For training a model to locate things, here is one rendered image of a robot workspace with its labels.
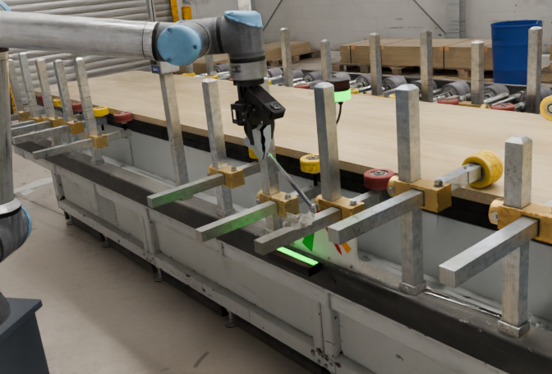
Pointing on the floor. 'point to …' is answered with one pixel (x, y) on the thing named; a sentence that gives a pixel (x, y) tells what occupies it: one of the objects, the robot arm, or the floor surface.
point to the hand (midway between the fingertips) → (263, 155)
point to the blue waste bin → (511, 50)
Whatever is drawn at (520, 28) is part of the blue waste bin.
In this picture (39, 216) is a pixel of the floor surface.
